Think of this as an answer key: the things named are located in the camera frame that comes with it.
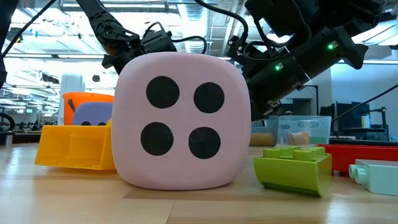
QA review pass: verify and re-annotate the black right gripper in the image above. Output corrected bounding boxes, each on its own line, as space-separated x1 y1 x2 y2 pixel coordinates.
226 35 312 122

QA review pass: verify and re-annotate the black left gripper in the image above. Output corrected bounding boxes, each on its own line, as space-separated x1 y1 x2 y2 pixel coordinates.
102 21 178 75

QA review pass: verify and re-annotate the small yellow block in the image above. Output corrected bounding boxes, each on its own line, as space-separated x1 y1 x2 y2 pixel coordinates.
250 133 276 147

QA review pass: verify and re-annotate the brown toy brick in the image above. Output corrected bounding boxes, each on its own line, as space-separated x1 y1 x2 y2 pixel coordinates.
286 132 310 146

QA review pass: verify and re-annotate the purple foam die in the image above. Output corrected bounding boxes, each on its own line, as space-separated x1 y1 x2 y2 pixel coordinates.
72 101 113 126

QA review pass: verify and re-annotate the dark green toy brick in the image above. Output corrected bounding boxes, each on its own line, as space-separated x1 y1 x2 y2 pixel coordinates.
309 136 330 146

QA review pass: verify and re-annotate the lime green toy brick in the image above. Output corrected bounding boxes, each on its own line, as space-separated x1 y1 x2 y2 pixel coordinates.
253 146 333 197

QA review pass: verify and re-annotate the red toy brick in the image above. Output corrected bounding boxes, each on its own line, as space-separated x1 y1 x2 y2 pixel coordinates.
316 143 398 177

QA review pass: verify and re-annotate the pink foam die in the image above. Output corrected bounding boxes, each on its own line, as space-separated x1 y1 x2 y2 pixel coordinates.
111 52 252 191

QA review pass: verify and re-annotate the dark grey translucent bin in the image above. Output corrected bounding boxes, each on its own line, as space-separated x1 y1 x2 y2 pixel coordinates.
249 115 280 147

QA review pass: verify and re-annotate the orange pumpkin bucket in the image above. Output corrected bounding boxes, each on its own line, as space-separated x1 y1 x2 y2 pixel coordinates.
63 91 114 126

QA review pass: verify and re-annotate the clear plastic bin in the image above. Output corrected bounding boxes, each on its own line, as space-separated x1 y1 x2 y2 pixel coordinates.
277 115 332 147

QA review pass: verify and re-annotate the white pillar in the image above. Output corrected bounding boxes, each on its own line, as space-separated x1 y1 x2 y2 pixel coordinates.
57 73 85 126

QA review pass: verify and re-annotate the black computer monitor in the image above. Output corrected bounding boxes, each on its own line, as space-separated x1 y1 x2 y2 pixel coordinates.
320 101 371 131

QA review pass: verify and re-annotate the light yellow hollow brick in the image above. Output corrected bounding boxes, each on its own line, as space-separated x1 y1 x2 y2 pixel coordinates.
34 124 116 171

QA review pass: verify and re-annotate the black ceiling device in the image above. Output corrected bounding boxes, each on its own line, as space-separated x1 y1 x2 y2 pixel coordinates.
6 27 24 44

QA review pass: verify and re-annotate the black desk stand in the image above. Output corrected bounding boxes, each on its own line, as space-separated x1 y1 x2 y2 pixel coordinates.
334 107 390 141

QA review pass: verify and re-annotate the bicycle wheel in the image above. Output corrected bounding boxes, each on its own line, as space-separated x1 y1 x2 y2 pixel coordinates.
0 112 18 134

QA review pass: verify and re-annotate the light cyan toy brick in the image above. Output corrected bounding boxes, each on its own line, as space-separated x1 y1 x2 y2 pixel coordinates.
348 159 398 197

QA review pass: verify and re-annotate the wide silver ventilation duct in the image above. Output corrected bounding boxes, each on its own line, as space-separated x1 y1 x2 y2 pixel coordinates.
177 0 215 55

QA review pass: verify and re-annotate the black aluminium table frame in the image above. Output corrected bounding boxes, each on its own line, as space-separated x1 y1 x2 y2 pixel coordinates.
328 83 398 147

